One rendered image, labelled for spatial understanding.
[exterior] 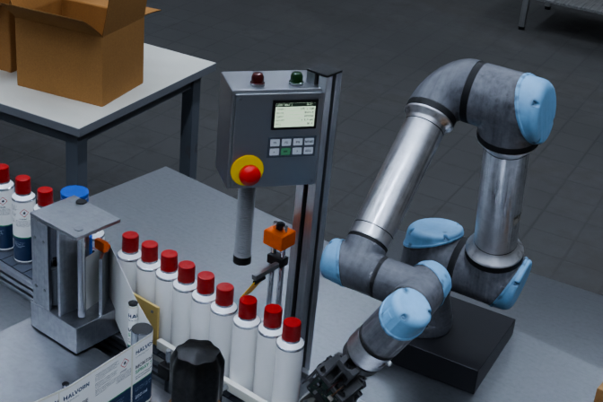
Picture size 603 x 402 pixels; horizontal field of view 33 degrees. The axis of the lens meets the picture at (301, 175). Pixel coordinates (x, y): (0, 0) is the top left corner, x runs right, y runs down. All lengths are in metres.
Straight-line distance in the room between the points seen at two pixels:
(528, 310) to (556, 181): 2.75
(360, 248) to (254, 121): 0.28
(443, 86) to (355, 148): 3.35
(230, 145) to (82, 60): 1.71
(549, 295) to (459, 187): 2.43
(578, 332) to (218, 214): 0.96
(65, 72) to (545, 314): 1.81
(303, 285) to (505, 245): 0.40
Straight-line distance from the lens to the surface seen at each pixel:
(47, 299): 2.11
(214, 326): 1.95
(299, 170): 1.85
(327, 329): 2.29
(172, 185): 2.85
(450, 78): 1.87
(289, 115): 1.79
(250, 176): 1.79
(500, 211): 1.99
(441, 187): 4.92
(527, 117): 1.83
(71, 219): 2.02
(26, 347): 2.13
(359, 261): 1.76
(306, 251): 1.94
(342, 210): 4.58
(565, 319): 2.49
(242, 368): 1.95
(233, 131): 1.78
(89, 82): 3.47
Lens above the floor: 2.12
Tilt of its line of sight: 26 degrees down
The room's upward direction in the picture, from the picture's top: 5 degrees clockwise
